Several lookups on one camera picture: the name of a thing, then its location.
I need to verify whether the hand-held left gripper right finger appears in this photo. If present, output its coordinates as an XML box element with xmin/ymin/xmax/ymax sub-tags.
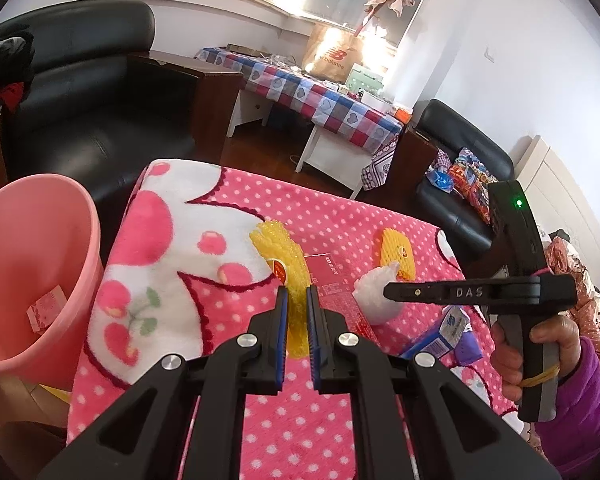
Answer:
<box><xmin>306</xmin><ymin>285</ymin><xmax>562</xmax><ymax>480</ymax></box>

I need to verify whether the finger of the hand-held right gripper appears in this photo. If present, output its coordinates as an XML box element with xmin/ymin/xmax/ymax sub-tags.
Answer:
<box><xmin>382</xmin><ymin>280</ymin><xmax>536</xmax><ymax>307</ymax></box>

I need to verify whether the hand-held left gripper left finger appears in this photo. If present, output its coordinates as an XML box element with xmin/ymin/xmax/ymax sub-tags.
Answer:
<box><xmin>36</xmin><ymin>286</ymin><xmax>290</xmax><ymax>480</ymax></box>

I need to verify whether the white plastic bag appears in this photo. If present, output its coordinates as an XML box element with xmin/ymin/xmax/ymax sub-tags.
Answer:
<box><xmin>352</xmin><ymin>260</ymin><xmax>403</xmax><ymax>326</ymax></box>

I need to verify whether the long yellow foam fruit net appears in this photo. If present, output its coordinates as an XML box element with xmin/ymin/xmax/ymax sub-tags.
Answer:
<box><xmin>249</xmin><ymin>220</ymin><xmax>313</xmax><ymax>361</ymax></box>

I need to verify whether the pink card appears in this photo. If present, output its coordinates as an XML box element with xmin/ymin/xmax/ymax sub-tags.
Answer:
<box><xmin>26</xmin><ymin>285</ymin><xmax>66</xmax><ymax>336</ymax></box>

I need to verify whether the pink plastic bin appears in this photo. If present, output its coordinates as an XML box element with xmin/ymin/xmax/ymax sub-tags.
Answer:
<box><xmin>0</xmin><ymin>174</ymin><xmax>105</xmax><ymax>391</ymax></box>

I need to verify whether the person's right forearm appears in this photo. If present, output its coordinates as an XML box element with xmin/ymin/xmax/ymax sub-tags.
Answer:
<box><xmin>535</xmin><ymin>337</ymin><xmax>600</xmax><ymax>466</ymax></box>

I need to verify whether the person's right hand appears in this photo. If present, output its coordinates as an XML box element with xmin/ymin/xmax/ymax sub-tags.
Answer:
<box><xmin>490</xmin><ymin>312</ymin><xmax>583</xmax><ymax>403</ymax></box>

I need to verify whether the blue white carton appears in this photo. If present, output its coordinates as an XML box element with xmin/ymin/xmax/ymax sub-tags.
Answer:
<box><xmin>399</xmin><ymin>305</ymin><xmax>473</xmax><ymax>361</ymax></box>

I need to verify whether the purple plastic item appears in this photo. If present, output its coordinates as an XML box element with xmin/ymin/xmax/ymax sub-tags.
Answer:
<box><xmin>452</xmin><ymin>332</ymin><xmax>483</xmax><ymax>365</ymax></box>

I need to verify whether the white panelled cabinet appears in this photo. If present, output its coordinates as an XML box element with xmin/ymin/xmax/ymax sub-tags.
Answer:
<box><xmin>505</xmin><ymin>134</ymin><xmax>600</xmax><ymax>271</ymax></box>

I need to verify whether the orange floral cloth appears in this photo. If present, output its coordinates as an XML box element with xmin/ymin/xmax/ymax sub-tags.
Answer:
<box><xmin>542</xmin><ymin>230</ymin><xmax>600</xmax><ymax>361</ymax></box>

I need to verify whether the red paper envelope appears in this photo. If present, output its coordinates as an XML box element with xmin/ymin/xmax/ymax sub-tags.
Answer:
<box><xmin>304</xmin><ymin>252</ymin><xmax>381</xmax><ymax>346</ymax></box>

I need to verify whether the colourful comic print cushion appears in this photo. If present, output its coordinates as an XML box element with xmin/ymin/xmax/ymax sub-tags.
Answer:
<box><xmin>450</xmin><ymin>147</ymin><xmax>501</xmax><ymax>223</ymax></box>

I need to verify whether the short yellow foam fruit net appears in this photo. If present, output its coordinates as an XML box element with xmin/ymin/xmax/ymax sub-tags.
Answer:
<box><xmin>375</xmin><ymin>227</ymin><xmax>417</xmax><ymax>281</ymax></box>

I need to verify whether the blue plastic bag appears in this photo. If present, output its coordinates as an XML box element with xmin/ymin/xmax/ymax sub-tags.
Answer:
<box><xmin>426</xmin><ymin>167</ymin><xmax>456</xmax><ymax>193</ymax></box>

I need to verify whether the black leather armchair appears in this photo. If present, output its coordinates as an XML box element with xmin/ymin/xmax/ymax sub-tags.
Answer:
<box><xmin>414</xmin><ymin>99</ymin><xmax>516</xmax><ymax>266</ymax></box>

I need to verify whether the dark wooden end table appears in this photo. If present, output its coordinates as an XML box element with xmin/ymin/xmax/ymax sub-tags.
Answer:
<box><xmin>387</xmin><ymin>127</ymin><xmax>438</xmax><ymax>211</ymax></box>

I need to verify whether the pink dotted printed blanket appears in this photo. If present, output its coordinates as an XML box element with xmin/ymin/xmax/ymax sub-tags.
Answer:
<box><xmin>66</xmin><ymin>159</ymin><xmax>531</xmax><ymax>480</ymax></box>

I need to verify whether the green box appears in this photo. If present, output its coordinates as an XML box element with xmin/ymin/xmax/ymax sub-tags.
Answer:
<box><xmin>345</xmin><ymin>63</ymin><xmax>387</xmax><ymax>95</ymax></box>

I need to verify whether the checkered heart tablecloth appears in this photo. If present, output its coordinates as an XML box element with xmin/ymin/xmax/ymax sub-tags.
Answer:
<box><xmin>195</xmin><ymin>46</ymin><xmax>403</xmax><ymax>191</ymax></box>

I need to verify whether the white table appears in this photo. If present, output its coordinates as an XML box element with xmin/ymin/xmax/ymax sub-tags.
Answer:
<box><xmin>226</xmin><ymin>87</ymin><xmax>371</xmax><ymax>200</ymax></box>

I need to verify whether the dark wooden side table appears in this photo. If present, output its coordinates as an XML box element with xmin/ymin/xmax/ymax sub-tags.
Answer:
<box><xmin>127</xmin><ymin>51</ymin><xmax>245</xmax><ymax>166</ymax></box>

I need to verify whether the brown paper bag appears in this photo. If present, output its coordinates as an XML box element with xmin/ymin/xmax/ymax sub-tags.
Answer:
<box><xmin>301</xmin><ymin>24</ymin><xmax>365</xmax><ymax>83</ymax></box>

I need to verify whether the black leather sofa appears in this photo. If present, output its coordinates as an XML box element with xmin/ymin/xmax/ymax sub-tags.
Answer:
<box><xmin>0</xmin><ymin>0</ymin><xmax>196</xmax><ymax>201</ymax></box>

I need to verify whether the red cloth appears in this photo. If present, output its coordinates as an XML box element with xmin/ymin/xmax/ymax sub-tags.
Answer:
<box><xmin>0</xmin><ymin>82</ymin><xmax>26</xmax><ymax>111</ymax></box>

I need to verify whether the dark clothes pile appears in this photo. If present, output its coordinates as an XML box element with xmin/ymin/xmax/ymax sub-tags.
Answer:
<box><xmin>0</xmin><ymin>30</ymin><xmax>36</xmax><ymax>111</ymax></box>

